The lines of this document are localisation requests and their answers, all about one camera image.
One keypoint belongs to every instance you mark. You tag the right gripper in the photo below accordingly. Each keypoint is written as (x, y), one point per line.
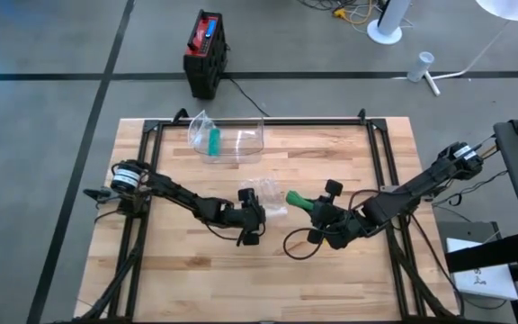
(328, 216)

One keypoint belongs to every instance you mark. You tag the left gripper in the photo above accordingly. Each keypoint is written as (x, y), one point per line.
(246, 216)

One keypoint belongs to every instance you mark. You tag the green cloth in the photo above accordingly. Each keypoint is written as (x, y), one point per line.
(297, 200)

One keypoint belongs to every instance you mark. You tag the clear plastic bag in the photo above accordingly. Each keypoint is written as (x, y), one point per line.
(272, 193)
(198, 135)

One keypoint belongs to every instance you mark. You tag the teal elastic bandage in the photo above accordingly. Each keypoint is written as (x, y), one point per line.
(214, 141)

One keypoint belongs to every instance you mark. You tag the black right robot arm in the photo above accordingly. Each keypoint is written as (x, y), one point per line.
(412, 186)

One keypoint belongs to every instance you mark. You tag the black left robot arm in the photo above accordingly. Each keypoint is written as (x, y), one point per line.
(182, 198)

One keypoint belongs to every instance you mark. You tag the red black battery box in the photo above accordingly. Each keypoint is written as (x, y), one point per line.
(205, 58)

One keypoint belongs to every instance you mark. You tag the white cylinder stand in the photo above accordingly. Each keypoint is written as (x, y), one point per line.
(422, 65)

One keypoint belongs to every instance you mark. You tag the white papers on shelf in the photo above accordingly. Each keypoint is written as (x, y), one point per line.
(484, 283)

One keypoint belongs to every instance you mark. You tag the white fan stand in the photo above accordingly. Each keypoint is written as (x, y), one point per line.
(387, 27)

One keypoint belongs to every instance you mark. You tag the white round panel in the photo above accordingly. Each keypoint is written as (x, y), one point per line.
(511, 9)

